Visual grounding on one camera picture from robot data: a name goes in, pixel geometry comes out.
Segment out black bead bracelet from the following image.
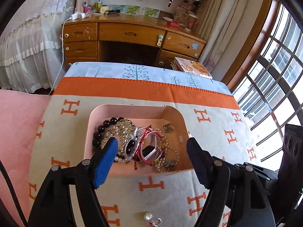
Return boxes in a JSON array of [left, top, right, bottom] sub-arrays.
[[92, 116, 136, 155]]

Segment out red string bracelet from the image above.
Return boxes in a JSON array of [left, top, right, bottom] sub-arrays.
[[132, 124, 164, 170]]

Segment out silver rhinestone leaf hair comb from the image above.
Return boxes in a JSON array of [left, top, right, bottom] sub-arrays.
[[100, 119, 135, 157]]

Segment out small green flower brooch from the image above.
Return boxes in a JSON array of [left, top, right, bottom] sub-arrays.
[[163, 123, 174, 133]]

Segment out flower brooch bottom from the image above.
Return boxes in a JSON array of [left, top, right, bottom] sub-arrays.
[[164, 160, 176, 171]]

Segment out pink jewelry tray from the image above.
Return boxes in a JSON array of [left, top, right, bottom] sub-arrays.
[[84, 103, 195, 177]]

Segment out pearl safety pin brooch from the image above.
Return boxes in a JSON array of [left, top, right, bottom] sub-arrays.
[[149, 218, 162, 227]]

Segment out round pearl earring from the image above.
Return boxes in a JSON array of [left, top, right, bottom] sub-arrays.
[[143, 212, 154, 222]]

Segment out orange H pattern blanket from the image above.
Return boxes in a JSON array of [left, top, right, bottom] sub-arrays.
[[29, 77, 260, 226]]

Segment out window with dark grille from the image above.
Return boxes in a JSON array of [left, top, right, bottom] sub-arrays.
[[233, 0, 302, 171]]

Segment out pink bed cover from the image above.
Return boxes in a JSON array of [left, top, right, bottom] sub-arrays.
[[1, 90, 49, 218]]

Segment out orange cover book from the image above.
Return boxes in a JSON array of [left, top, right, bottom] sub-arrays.
[[173, 58, 213, 79]]

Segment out white lace covered piano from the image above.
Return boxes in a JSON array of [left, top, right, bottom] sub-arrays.
[[1, 0, 75, 93]]

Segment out beige curtain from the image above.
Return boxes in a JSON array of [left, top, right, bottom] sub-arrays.
[[198, 0, 248, 72]]

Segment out wooden desk with drawers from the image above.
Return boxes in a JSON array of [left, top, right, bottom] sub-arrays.
[[63, 14, 206, 69]]

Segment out white charger cable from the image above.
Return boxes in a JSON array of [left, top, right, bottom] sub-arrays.
[[48, 12, 86, 97]]

